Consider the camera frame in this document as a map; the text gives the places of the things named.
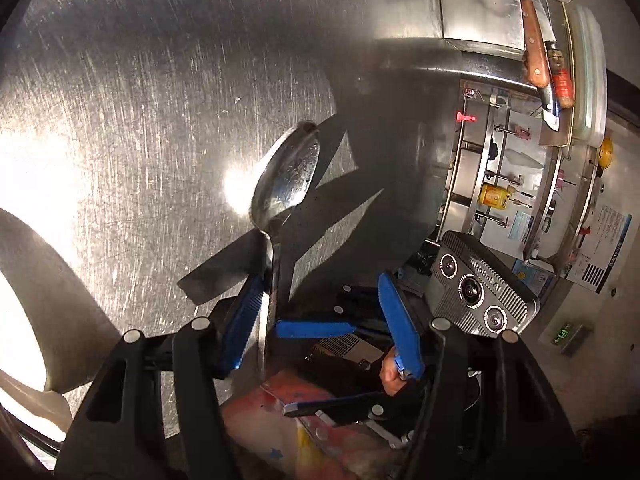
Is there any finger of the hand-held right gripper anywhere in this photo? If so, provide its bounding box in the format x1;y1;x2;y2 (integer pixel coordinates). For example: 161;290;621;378
274;284;396;341
282;390;426;450

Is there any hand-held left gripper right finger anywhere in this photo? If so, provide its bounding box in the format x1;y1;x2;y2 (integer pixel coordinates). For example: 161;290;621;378
377;272;588;480

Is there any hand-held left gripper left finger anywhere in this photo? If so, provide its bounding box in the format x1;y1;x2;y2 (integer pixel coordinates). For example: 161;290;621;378
54;272;268;480

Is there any large metal spoon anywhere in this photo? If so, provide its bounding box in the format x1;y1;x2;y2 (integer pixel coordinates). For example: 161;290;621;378
249;121;321;382

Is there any person's right hand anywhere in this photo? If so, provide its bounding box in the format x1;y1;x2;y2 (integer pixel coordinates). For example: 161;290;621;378
379;351;408;397

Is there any red printed cloth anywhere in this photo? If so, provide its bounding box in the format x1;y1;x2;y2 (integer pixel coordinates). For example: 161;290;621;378
220;365;416;480

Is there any small yellow bottle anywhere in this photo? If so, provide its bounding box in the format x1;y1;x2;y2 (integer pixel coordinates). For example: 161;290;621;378
477;183;509;210

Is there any white paper notice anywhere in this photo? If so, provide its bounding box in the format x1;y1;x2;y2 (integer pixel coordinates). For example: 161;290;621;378
565;200;634;294

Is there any white cutting board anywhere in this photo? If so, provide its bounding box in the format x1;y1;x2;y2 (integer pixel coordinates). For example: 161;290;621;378
570;5;609;142

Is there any red handled tool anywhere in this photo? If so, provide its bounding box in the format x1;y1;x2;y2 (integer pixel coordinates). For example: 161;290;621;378
547;42;576;110

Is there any wooden handled knife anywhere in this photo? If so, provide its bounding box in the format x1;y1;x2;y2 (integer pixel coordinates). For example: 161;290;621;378
517;0;551;89

